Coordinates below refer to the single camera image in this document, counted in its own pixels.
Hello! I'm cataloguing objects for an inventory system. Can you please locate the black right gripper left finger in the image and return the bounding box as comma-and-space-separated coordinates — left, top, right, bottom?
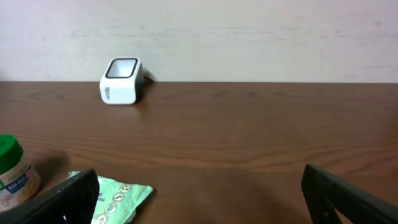
1, 169, 100, 224

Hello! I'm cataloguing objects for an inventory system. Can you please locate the green lid jar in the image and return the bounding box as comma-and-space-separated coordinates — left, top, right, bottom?
1, 134, 41, 212

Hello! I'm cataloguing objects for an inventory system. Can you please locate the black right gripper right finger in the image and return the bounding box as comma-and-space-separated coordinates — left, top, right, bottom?
301, 164, 397, 224

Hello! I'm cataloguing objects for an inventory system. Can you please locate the white barcode scanner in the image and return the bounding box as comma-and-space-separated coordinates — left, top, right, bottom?
99, 57, 144, 105

